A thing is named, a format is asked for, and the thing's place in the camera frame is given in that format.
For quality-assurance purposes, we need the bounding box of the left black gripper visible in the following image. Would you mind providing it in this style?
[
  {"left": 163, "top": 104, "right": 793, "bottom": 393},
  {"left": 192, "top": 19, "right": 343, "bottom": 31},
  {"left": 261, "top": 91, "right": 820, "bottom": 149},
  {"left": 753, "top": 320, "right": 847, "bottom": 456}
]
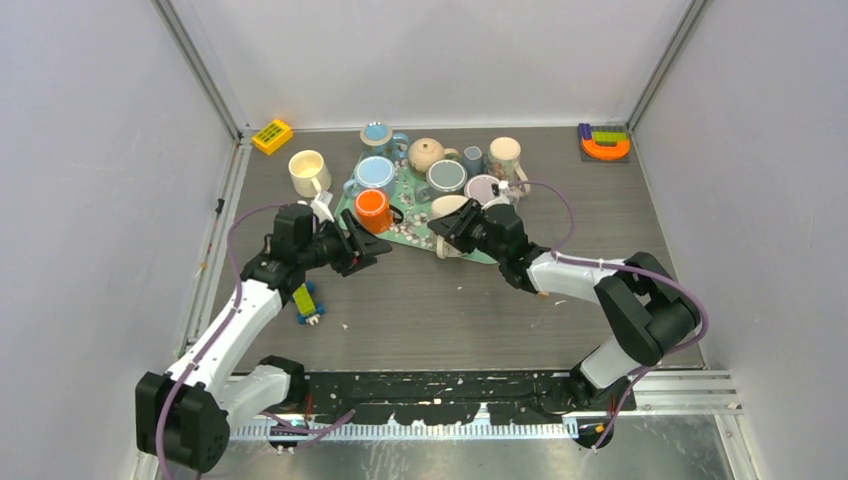
[{"left": 299, "top": 210, "right": 391, "bottom": 277}]

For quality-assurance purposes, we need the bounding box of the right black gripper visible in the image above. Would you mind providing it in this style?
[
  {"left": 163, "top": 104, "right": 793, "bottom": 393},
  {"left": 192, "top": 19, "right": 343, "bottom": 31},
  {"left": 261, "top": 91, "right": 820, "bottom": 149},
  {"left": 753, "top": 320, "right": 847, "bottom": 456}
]
[{"left": 428, "top": 198, "right": 507, "bottom": 264}]

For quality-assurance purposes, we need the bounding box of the cream floral mug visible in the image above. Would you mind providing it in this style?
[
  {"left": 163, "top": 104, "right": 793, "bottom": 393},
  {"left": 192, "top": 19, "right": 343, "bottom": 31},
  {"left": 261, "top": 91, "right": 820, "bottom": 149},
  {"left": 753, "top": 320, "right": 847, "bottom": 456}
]
[{"left": 430, "top": 195, "right": 468, "bottom": 259}]

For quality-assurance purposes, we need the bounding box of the cream plain mug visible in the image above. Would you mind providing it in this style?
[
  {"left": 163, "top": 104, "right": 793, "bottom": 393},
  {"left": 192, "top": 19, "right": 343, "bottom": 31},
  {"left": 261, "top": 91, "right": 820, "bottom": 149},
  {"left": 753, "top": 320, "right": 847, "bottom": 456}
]
[{"left": 288, "top": 150, "right": 332, "bottom": 198}]

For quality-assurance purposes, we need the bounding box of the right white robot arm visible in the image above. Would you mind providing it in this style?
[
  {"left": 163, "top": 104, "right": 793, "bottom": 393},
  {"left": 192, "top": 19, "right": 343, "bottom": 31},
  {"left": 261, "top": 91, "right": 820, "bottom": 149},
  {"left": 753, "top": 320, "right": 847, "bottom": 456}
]
[{"left": 428, "top": 200, "right": 708, "bottom": 411}]

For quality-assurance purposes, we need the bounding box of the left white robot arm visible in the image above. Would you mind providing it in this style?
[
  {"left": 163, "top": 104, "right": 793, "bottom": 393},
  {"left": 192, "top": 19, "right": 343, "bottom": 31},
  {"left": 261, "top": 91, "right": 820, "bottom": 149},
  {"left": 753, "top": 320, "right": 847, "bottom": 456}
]
[{"left": 135, "top": 197, "right": 392, "bottom": 479}]

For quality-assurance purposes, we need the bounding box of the orange mug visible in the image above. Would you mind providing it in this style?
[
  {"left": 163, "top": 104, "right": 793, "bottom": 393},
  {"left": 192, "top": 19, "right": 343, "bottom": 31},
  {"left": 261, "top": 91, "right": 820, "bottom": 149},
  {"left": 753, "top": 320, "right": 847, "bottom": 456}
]
[{"left": 354, "top": 189, "right": 405, "bottom": 235}]

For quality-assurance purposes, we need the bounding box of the lilac mug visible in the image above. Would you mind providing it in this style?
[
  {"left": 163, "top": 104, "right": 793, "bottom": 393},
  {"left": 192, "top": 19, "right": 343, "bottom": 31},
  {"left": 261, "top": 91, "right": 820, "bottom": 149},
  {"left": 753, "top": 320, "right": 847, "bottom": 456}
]
[{"left": 464, "top": 174, "right": 500, "bottom": 205}]

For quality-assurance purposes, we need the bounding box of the grey mug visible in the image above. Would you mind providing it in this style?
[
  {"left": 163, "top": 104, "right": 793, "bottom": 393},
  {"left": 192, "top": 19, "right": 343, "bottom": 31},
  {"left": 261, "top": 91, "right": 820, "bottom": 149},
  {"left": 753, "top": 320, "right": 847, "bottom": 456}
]
[{"left": 414, "top": 159, "right": 468, "bottom": 203}]

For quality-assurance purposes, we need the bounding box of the light blue mug on tray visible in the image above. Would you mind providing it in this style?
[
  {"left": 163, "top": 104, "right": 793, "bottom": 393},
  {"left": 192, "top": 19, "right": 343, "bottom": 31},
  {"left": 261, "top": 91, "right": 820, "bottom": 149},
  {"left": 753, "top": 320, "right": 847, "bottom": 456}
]
[{"left": 343, "top": 156, "right": 397, "bottom": 199}]

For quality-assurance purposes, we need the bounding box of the tall floral mug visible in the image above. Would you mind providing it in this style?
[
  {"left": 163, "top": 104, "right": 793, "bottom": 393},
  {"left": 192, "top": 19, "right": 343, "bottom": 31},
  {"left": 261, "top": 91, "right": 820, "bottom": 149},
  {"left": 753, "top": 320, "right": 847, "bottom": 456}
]
[{"left": 488, "top": 136, "right": 531, "bottom": 197}]

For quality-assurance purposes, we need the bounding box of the blue mug behind tray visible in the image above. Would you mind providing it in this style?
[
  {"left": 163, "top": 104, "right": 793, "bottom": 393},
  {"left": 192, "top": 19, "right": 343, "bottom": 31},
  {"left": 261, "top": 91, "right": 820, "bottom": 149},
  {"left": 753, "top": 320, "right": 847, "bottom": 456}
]
[{"left": 359, "top": 121, "right": 410, "bottom": 161}]

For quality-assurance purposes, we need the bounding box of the green floral tray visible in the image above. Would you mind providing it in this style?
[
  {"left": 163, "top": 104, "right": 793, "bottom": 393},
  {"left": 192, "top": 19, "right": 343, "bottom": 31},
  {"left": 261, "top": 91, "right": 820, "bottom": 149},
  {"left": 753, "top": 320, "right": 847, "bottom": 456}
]
[{"left": 333, "top": 155, "right": 508, "bottom": 266}]

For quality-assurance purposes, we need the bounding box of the toy brick car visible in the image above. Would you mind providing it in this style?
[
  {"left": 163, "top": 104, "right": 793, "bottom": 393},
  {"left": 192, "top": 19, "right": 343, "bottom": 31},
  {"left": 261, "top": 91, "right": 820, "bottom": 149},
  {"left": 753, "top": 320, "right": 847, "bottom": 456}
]
[{"left": 288, "top": 281, "right": 326, "bottom": 326}]

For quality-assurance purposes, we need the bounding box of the small blue-grey cup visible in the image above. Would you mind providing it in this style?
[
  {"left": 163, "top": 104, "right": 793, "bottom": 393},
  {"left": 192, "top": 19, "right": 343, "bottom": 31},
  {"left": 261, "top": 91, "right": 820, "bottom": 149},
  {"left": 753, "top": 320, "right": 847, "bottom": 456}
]
[{"left": 461, "top": 146, "right": 485, "bottom": 178}]

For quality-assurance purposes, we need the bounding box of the beige teapot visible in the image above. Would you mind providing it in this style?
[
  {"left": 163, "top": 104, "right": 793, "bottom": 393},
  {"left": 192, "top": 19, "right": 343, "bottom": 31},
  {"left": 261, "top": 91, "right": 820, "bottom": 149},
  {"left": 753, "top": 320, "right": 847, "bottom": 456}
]
[{"left": 407, "top": 138, "right": 460, "bottom": 178}]

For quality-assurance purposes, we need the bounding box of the yellow toy block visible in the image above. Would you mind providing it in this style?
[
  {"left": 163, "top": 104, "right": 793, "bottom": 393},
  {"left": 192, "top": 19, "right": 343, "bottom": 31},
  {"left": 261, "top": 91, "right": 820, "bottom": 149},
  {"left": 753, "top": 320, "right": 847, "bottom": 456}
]
[{"left": 252, "top": 119, "right": 294, "bottom": 155}]

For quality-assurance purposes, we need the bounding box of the orange and green toy stack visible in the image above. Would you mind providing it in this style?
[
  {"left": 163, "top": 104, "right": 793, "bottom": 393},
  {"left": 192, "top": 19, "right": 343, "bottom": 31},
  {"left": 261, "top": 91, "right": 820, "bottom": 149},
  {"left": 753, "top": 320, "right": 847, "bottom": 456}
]
[{"left": 577, "top": 123, "right": 631, "bottom": 163}]

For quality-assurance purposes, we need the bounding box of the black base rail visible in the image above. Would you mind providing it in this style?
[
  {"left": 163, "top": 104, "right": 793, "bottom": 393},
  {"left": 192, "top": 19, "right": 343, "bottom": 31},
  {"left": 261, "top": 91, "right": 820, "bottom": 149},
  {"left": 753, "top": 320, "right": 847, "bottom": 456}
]
[{"left": 266, "top": 370, "right": 635, "bottom": 426}]

